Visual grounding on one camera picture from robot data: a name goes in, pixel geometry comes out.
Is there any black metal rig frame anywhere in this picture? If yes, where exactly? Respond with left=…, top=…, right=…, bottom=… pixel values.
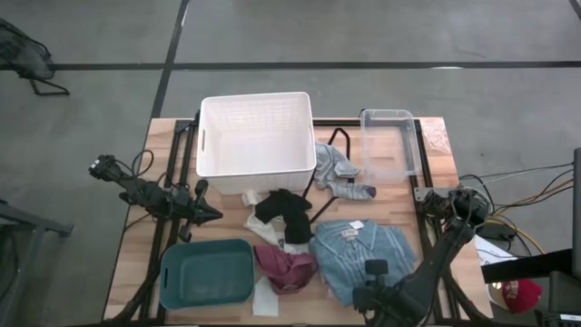
left=106, top=118, right=489, bottom=324

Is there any grey striped purple-toed sock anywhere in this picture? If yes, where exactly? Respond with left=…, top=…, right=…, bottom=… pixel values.
left=327, top=180, right=378, bottom=201

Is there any thin black cable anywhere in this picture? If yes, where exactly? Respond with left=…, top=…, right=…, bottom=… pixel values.
left=458, top=161, right=576, bottom=183

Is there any white perforated plastic basket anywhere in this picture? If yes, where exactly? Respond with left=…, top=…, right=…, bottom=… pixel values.
left=195, top=91, right=318, bottom=195

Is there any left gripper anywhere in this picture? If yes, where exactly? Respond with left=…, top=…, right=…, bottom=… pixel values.
left=179, top=193, right=223, bottom=228

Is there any teal plastic bin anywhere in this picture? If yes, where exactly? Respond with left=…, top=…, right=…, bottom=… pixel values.
left=158, top=238, right=256, bottom=312

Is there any grey metal table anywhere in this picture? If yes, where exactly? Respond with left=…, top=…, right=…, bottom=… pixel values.
left=0, top=198, right=74, bottom=327

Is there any long white cloth strip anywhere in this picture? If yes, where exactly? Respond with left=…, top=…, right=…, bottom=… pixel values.
left=251, top=273, right=281, bottom=318

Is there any black desk edge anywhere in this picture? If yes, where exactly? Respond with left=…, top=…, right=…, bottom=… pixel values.
left=480, top=247, right=581, bottom=283

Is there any grey metal mounting plate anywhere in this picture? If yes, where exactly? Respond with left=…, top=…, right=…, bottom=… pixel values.
left=413, top=185, right=438, bottom=202

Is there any clear plastic storage bin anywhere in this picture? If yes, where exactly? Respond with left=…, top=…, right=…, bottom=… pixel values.
left=359, top=107, right=424, bottom=185

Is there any black rounded bar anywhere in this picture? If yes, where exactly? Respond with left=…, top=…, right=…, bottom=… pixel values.
left=178, top=179, right=210, bottom=243

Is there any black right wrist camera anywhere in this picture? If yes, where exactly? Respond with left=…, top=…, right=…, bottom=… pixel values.
left=364, top=258, right=390, bottom=286

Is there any black wire hanger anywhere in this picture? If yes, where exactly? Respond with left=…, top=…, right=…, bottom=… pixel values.
left=301, top=127, right=356, bottom=224

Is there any blue striped collared shirt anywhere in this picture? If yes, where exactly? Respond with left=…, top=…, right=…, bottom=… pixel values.
left=309, top=219, right=419, bottom=308

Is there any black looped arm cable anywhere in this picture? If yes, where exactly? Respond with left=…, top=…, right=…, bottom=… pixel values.
left=131, top=148, right=155, bottom=179

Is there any grey monitor edge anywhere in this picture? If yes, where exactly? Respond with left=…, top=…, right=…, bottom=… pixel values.
left=572, top=147, right=581, bottom=279

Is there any black power adapter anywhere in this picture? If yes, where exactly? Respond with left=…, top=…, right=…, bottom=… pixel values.
left=476, top=222, right=517, bottom=242

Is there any maroon cloth garment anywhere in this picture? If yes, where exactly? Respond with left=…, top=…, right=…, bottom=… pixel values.
left=252, top=243, right=320, bottom=296

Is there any crumpled white cloth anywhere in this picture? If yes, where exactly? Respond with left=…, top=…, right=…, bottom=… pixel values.
left=243, top=212, right=291, bottom=249

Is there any dark grey box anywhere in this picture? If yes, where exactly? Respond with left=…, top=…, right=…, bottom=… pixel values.
left=535, top=271, right=581, bottom=327

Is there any clear crumpled plastic bag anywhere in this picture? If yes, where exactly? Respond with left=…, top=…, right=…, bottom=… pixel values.
left=420, top=118, right=454, bottom=155

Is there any yellow cable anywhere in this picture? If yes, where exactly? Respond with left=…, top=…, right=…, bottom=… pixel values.
left=492, top=178, right=576, bottom=255

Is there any red and white cap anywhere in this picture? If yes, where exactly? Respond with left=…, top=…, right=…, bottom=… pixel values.
left=488, top=278, right=545, bottom=315

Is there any white sock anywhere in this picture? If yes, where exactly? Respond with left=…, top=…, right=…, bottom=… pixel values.
left=240, top=189, right=263, bottom=208

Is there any black fuzzy cloth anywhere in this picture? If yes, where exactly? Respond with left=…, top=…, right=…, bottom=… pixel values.
left=253, top=188, right=315, bottom=245

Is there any grey cloth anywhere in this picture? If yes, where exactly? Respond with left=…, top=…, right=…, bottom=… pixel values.
left=313, top=142, right=362, bottom=190

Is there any small folded white cloth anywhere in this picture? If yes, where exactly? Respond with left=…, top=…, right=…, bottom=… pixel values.
left=277, top=241, right=310, bottom=255

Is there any white paper sheet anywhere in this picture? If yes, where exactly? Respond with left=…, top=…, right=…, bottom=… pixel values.
left=473, top=234, right=518, bottom=269

